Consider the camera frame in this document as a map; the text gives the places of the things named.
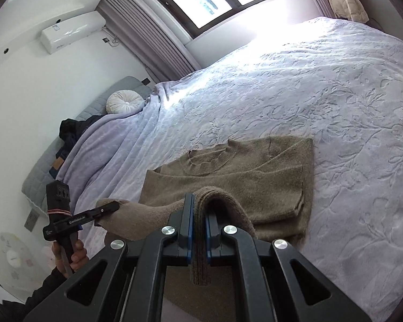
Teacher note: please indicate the person's left hand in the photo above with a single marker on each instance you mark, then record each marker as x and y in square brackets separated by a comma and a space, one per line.
[80, 255]

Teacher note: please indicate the person's left forearm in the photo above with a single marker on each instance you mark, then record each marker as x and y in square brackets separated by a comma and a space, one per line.
[37, 298]

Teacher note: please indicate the pleated curtain beside headboard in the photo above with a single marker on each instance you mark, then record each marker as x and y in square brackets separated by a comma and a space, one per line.
[147, 30]

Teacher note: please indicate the white round fan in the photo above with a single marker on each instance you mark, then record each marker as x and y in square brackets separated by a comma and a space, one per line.
[10, 258]

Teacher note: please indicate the lavender embossed blanket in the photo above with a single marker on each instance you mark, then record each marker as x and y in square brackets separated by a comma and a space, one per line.
[322, 90]

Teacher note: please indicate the grey quilted headboard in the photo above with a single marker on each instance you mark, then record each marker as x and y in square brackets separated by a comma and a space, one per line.
[43, 174]

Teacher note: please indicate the white air conditioner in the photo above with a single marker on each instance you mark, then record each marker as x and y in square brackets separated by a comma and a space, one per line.
[74, 30]

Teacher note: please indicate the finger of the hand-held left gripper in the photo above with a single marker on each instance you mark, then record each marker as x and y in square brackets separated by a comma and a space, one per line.
[104, 206]

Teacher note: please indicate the pile of dark clothes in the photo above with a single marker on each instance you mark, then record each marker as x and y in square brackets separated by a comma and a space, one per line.
[74, 130]

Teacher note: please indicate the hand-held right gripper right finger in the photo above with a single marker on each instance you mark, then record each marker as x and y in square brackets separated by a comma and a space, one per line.
[211, 238]

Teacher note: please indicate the round cream pillow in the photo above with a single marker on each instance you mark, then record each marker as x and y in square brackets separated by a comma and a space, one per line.
[124, 102]

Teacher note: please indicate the brown knit sweater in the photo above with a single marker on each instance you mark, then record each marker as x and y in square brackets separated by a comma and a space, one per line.
[255, 174]

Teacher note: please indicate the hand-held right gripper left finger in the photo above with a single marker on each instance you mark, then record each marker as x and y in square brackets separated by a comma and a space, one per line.
[187, 228]

